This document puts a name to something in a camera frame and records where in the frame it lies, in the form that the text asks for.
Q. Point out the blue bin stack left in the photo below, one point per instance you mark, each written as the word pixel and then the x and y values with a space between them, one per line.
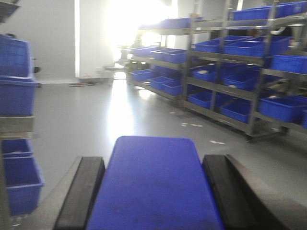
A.
pixel 17 80

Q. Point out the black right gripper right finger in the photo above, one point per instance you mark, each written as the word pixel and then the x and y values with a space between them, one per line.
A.
pixel 246 202

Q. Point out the long steel rack with bins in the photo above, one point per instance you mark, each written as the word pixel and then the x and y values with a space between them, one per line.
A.
pixel 243 69

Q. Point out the blue block part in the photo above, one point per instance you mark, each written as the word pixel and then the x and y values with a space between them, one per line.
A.
pixel 154 183

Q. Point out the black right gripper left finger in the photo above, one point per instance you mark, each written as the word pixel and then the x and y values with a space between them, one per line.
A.
pixel 69 204

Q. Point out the blue bin lower left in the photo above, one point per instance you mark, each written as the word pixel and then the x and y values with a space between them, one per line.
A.
pixel 24 178

